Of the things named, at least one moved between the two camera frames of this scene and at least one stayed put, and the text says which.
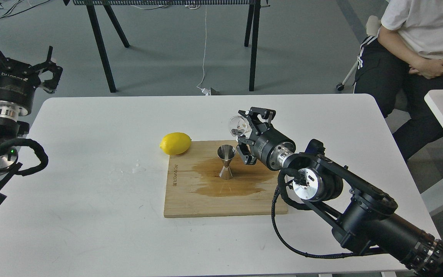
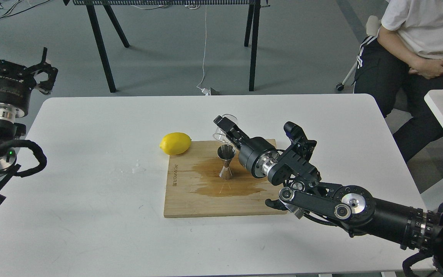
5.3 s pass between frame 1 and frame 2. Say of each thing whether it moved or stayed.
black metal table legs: stayed
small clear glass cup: moved
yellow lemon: stayed
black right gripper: moved
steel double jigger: stayed
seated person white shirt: stayed
